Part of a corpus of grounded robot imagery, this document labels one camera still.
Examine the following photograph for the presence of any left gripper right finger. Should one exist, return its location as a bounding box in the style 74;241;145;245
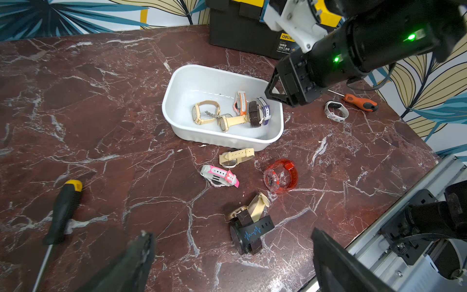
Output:
311;228;393;292

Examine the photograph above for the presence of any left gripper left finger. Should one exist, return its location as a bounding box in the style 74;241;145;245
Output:
77;231;156;292

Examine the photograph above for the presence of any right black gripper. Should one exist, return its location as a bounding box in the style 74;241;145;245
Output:
265;51;328;107

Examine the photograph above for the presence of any purple white watch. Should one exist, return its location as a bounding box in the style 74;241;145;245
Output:
257;97;271;125

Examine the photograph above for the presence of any white fitness band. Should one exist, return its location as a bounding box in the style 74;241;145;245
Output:
324;100;350;123

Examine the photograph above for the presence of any brown leather gold watch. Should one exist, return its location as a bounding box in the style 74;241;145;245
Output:
248;101;262;128

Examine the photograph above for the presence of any silver pendant with chain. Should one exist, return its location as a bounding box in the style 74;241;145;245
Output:
205;111;221;119

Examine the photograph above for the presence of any red translucent watch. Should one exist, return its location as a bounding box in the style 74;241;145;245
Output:
263;159;299;193

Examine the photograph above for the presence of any beige strap watch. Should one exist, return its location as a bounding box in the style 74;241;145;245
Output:
248;192;270;223

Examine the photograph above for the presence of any pink white watch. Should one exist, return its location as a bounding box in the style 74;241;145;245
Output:
200;165;240;188

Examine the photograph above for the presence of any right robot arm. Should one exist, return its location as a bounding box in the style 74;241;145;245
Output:
264;1;467;107

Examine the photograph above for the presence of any beige watch near tray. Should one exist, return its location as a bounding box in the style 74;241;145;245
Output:
219;148;255;169

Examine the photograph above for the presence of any white plastic storage tray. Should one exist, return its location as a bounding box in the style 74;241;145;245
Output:
162;64;284;152

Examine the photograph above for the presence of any yellow black plastic toolbox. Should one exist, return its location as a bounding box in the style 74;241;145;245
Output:
206;1;341;60

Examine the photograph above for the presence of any black yellow screwdriver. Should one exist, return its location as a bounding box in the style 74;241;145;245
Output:
32;180;83;292

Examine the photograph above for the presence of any aluminium front rail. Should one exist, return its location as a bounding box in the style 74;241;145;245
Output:
298;153;467;292

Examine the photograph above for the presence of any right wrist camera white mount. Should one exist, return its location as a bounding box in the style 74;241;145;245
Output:
263;0;327;54

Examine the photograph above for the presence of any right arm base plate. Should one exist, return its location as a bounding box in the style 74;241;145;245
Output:
379;180;467;266

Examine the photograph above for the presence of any orange handled screwdriver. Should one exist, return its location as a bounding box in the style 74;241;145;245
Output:
328;90;379;112

